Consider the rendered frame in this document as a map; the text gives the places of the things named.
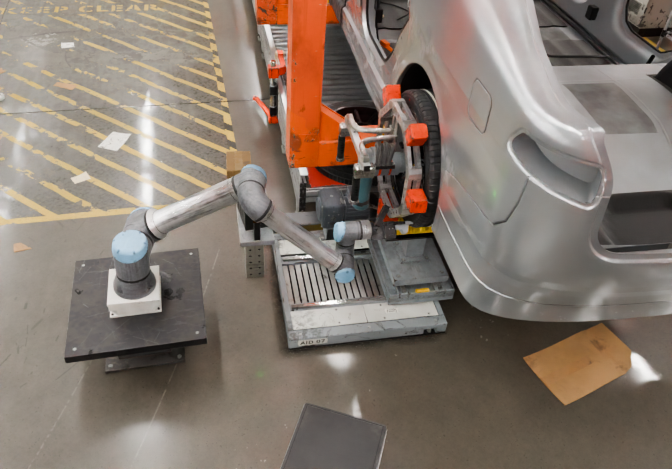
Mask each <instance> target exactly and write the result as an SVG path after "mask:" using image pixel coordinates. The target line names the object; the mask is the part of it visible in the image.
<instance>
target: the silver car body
mask: <svg viewBox="0 0 672 469"><path fill-rule="evenodd" d="M629 1H630V0H347V1H346V6H345V7H344V8H343V9H342V22H341V28H342V30H343V32H344V34H345V37H346V39H347V41H348V43H349V45H350V47H351V50H352V52H353V54H354V57H355V59H356V62H357V65H358V67H359V70H360V73H361V75H362V78H363V80H364V83H365V85H366V87H367V90H368V92H369V94H370V96H371V98H372V101H373V103H374V105H375V107H376V109H377V112H378V114H379V111H380V109H382V108H383V107H384V106H383V95H382V89H383V87H384V86H385V85H395V83H396V80H397V78H398V75H399V73H400V71H401V70H402V68H403V67H404V66H405V65H406V64H407V63H408V62H410V61H417V62H419V63H420V64H421V65H422V66H423V67H424V69H425V70H426V72H427V74H428V76H429V78H430V81H431V83H432V86H433V90H434V94H435V98H436V102H437V108H438V114H439V122H440V133H441V180H440V190H439V198H438V205H437V210H436V215H435V219H434V222H433V225H432V228H431V229H432V232H433V234H434V236H435V238H436V240H437V243H438V245H439V247H440V249H441V251H442V253H443V256H444V258H445V260H446V262H447V264H448V267H449V269H450V271H451V273H452V275H453V277H454V280H455V282H456V284H457V286H458V288H459V290H460V292H461V294H462V295H463V297H464V298H465V300H466V301H467V302H468V303H469V304H471V305H472V306H473V307H475V308H477V309H478V310H480V311H483V312H485V313H488V314H491V315H494V316H499V317H503V318H509V319H516V320H525V321H541V322H581V321H601V320H615V319H627V318H638V317H649V316H658V315H668V314H672V50H669V51H663V52H661V51H660V50H659V49H657V48H656V47H654V46H653V45H652V44H650V43H649V42H648V41H646V40H645V39H644V38H642V37H641V36H640V35H639V34H637V33H636V32H635V31H633V29H632V27H631V26H630V24H629V22H628V5H629Z"/></svg>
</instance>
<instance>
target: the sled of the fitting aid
mask: <svg viewBox="0 0 672 469"><path fill-rule="evenodd" d="M367 243H368V246H369V249H370V252H371V255H372V258H373V261H374V264H375V267H376V270H377V273H378V276H379V279H380V282H381V285H382V288H383V291H384V294H385V297H386V300H387V303H388V305H397V304H407V303H417V302H427V301H437V300H447V299H453V295H454V292H455V288H454V286H453V284H452V281H451V279H450V277H449V275H448V280H447V281H444V282H433V283H423V284H412V285H401V286H393V284H392V281H391V278H390V275H389V272H388V269H387V267H386V264H385V261H384V258H383V255H382V252H381V249H380V247H379V244H378V241H377V240H371V238H370V239H367Z"/></svg>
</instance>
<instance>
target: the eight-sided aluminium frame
mask: <svg viewBox="0 0 672 469"><path fill-rule="evenodd" d="M393 114H395V116H396V118H397V120H398V122H399V125H400V127H401V129H402V134H403V144H404V155H405V165H406V177H405V183H404V188H403V194H402V200H401V205H400V206H399V203H398V201H397V199H396V196H395V194H394V191H393V189H392V185H391V178H390V175H385V182H383V176H377V179H378V185H377V186H378V191H379V194H380V195H381V198H382V201H383V203H384V205H388V206H389V207H390V208H389V211H388V213H387V215H388V216H389V218H403V217H405V216H408V215H413V214H414V213H412V214H410V212H409V210H408V208H407V205H406V203H405V197H406V191H407V189H411V183H412V180H414V181H413V187H412V189H419V188H420V183H421V180H422V167H421V157H420V146H413V154H414V165H415V166H412V158H411V147H410V146H407V145H406V138H405V131H406V129H407V128H408V126H409V125H410V124H417V121H416V120H415V118H414V117H413V115H412V113H411V111H410V109H409V107H408V105H407V104H406V101H405V100H404V98H401V99H391V100H389V102H388V103H387V104H386V105H385V106H384V107H383V108H382V109H380V111H379V115H378V117H379V119H378V127H377V128H383V125H384V121H386V126H385V128H389V125H392V118H393ZM403 114H405V116H406V118H407V120H406V119H405V117H404V115H403ZM386 193H388V194H389V197H390V201H391V203H392V206H393V208H392V206H391V204H390V201H389V199H388V196H387V194H386Z"/></svg>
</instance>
